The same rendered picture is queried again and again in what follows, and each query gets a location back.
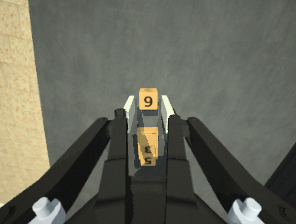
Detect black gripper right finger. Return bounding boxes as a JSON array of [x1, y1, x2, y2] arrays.
[[161, 96, 296, 224]]

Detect yellow cube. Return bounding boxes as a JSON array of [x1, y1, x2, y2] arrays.
[[140, 145, 156, 166], [139, 88, 158, 110]]

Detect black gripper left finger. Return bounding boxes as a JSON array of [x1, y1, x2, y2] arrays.
[[0, 96, 135, 224]]

